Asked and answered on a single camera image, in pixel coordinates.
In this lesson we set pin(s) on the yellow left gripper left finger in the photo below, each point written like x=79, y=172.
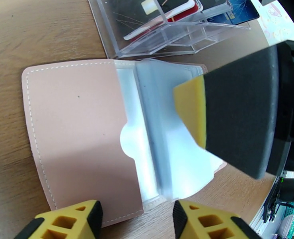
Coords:
x=69, y=223

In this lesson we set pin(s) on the clear acrylic card stand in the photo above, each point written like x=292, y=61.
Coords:
x=146, y=44

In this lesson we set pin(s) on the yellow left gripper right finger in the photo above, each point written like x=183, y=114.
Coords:
x=206, y=225

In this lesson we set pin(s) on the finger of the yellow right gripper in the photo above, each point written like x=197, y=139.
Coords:
x=236, y=108

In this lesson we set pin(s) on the blue credit card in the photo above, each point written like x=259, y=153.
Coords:
x=241, y=9

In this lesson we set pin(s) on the black card with chip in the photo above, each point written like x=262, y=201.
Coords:
x=132, y=11

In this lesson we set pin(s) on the black electronics box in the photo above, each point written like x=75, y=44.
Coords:
x=289, y=192

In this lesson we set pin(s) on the teal perforated panel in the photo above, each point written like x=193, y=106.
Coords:
x=293, y=213

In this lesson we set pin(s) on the white boxes in holder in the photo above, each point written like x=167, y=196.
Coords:
x=211, y=1

